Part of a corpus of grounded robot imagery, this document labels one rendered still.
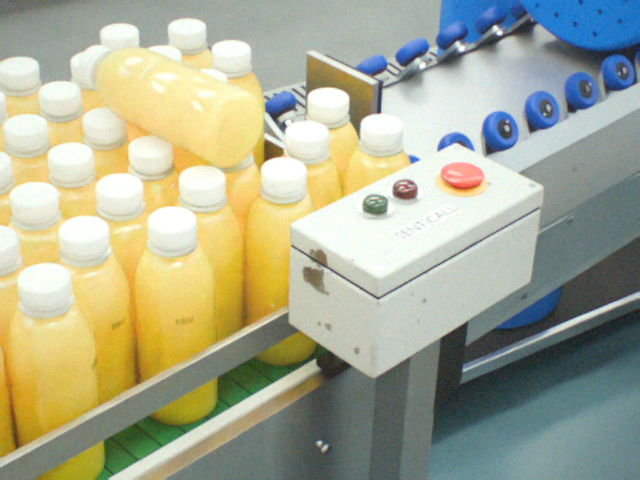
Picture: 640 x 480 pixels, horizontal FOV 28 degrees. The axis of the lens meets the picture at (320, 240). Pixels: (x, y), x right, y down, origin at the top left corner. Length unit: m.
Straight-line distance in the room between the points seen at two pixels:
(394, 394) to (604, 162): 0.58
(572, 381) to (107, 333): 1.70
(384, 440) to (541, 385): 1.46
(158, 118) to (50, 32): 2.92
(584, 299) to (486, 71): 1.03
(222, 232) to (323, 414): 0.21
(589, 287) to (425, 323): 1.64
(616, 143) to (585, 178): 0.07
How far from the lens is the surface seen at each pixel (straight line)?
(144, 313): 1.07
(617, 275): 2.72
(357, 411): 1.25
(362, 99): 1.36
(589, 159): 1.61
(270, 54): 3.85
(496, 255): 1.08
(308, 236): 1.01
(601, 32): 1.68
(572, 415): 2.58
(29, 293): 0.98
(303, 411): 1.18
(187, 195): 1.09
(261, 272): 1.14
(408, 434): 1.17
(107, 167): 1.19
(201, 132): 1.08
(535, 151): 1.52
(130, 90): 1.14
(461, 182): 1.07
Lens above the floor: 1.65
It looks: 34 degrees down
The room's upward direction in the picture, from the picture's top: 2 degrees clockwise
